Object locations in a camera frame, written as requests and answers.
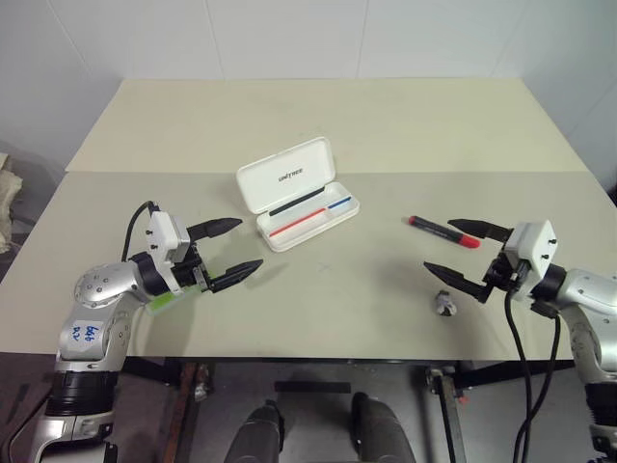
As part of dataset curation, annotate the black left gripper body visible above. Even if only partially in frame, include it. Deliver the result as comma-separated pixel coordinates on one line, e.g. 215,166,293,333
172,244,214,294

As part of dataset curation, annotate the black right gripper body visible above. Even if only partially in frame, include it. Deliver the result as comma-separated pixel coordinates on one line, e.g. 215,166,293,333
483,253,527,291

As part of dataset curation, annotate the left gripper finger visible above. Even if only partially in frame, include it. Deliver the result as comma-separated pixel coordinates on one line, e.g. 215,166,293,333
186,217,244,245
207,259,265,294

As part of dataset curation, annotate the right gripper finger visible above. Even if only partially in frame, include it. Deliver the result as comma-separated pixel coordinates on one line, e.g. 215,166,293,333
446,217,515,244
422,260,495,305

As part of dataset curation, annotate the white open pencil case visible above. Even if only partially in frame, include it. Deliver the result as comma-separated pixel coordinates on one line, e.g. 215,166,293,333
235,136,362,254

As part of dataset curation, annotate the green and white eraser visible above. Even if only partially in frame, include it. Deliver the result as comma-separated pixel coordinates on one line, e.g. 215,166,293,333
147,275,228,317

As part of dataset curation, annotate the red and black marker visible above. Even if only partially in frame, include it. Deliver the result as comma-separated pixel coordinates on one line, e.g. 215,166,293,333
407,215,482,251

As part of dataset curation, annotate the red pen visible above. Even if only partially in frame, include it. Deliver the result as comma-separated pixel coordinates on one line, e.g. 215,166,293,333
268,207,329,238

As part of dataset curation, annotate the black pen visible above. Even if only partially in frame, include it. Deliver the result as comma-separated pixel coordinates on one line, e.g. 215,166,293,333
268,188,325,216

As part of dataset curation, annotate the white label with blue writing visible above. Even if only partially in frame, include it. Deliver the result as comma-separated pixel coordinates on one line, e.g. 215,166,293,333
66,318,105,349

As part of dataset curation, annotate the rusty brown table leg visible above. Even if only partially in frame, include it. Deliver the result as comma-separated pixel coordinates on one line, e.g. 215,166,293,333
173,359,217,463

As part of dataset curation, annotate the black table leg with clamp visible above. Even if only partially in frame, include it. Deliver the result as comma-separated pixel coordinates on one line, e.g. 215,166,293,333
426,367,468,463

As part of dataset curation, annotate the black flat bar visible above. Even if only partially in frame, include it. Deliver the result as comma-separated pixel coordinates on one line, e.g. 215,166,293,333
274,380,352,395

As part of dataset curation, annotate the dark rounded shape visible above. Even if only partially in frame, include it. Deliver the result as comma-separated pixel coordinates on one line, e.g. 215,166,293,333
226,398,285,463
350,392,416,463

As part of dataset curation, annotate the beige crumpled cloth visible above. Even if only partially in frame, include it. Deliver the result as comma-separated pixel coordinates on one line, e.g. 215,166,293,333
0,151,24,255

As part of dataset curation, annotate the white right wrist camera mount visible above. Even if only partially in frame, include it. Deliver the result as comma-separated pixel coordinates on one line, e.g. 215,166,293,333
503,220,560,303

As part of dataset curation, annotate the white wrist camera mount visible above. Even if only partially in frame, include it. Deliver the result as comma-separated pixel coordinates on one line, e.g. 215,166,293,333
146,211,194,296
503,220,560,303

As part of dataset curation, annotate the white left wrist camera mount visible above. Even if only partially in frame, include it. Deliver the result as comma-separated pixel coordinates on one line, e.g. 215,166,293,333
146,211,194,296

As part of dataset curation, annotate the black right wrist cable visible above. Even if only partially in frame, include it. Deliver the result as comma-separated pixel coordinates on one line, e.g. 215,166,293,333
503,286,536,463

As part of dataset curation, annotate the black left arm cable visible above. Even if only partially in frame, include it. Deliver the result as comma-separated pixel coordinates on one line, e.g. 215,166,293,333
121,201,160,264

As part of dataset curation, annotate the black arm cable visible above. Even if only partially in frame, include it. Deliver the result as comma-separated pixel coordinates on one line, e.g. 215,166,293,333
121,201,160,264
513,308,563,463

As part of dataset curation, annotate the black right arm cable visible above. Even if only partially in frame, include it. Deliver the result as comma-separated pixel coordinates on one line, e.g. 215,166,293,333
513,308,563,463

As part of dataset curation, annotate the black metal table frame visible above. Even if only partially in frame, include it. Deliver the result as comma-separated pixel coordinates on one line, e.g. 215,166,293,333
115,356,577,390

